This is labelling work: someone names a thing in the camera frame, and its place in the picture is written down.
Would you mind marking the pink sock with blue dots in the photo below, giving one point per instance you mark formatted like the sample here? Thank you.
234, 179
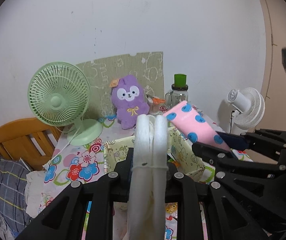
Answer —
193, 126

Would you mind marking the olive patterned board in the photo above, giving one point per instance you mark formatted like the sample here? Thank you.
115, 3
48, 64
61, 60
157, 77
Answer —
147, 67

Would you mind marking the purple plush toy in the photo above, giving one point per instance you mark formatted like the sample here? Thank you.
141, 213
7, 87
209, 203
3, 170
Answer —
128, 99

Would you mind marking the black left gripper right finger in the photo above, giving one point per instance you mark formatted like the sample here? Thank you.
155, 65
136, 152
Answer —
204, 211

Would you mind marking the floral tablecloth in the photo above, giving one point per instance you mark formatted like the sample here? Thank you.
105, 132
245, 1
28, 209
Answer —
73, 163

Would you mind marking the glass jar with green lid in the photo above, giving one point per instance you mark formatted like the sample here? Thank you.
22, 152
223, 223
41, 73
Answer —
178, 93

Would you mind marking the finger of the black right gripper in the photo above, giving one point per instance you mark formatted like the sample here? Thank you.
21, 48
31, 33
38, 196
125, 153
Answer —
226, 161
261, 141

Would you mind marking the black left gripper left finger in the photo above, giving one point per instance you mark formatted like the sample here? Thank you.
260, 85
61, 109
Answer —
84, 209

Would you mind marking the white desk fan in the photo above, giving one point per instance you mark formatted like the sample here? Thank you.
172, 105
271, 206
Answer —
248, 108

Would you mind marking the grey plaid bedding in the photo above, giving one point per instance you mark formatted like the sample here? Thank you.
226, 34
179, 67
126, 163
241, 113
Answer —
12, 194

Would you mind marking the white sock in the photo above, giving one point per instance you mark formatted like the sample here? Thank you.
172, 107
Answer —
146, 204

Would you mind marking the cotton swab cup orange lid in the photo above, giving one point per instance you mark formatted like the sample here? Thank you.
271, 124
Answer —
155, 104

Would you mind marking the orange wooden chair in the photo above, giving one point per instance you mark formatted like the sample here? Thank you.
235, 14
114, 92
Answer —
28, 139

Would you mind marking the yellow patterned fabric storage box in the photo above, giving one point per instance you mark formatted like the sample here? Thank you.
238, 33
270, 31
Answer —
119, 141

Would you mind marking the green desk fan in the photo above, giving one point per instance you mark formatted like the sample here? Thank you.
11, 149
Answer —
59, 96

